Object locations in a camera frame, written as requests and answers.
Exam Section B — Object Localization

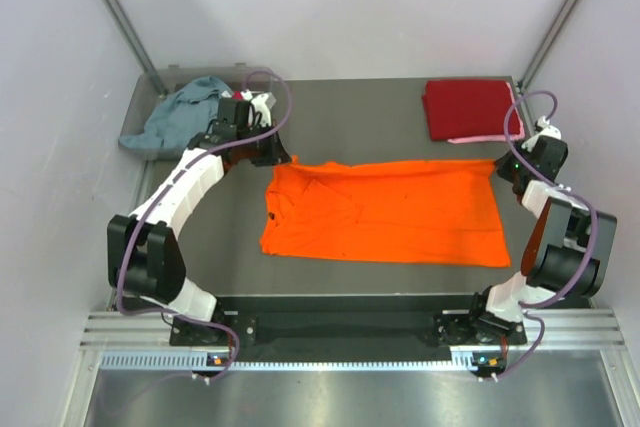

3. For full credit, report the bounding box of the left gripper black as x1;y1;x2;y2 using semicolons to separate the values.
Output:
236;120;291;167

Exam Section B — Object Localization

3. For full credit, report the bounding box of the folded dark red t shirt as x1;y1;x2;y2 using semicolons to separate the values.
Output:
422;78;515;144

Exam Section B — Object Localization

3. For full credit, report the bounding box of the grey slotted cable duct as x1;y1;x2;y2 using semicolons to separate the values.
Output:
100;351;504;374

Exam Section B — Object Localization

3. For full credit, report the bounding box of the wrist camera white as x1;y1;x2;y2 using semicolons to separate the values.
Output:
521;116;562;152
240;90;276;127

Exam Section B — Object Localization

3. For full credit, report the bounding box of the right corner aluminium post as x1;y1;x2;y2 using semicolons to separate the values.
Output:
516;0;582;92

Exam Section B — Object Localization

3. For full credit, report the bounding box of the orange t shirt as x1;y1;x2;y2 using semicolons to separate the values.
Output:
260;159;511;268

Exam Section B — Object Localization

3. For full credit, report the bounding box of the left corner aluminium post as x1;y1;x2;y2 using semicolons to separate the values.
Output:
102;0;168;97

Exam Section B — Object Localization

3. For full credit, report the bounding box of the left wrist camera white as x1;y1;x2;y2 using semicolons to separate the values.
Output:
240;90;276;127

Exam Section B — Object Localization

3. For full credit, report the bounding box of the corner aluminium post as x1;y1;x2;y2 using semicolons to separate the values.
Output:
102;0;168;97
516;0;582;92

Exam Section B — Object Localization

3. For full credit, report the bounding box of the folded pink t shirt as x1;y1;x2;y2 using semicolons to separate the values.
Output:
447;80;526;145

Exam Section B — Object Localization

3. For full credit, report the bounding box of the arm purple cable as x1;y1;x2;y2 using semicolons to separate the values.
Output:
113;70;293;381
494;90;599;381

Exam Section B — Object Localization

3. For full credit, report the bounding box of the grey blue t shirt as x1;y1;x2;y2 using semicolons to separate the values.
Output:
118;76;231;160

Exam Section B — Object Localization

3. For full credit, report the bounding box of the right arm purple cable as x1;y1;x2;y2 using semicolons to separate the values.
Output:
494;90;599;381

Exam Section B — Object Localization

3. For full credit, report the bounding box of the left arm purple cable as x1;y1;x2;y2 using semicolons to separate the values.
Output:
113;70;293;381

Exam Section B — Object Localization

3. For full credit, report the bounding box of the clear grey plastic bin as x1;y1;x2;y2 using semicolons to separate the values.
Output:
119;65;273;161

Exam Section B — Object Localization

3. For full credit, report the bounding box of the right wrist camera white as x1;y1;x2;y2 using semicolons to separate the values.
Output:
521;116;562;152

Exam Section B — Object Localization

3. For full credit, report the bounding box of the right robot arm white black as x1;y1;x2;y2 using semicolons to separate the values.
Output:
434;127;617;346

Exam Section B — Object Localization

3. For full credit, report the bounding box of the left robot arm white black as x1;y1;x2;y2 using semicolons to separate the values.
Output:
107;91;291;345

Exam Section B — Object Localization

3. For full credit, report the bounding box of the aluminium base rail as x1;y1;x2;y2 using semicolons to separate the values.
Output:
80;295;625;378

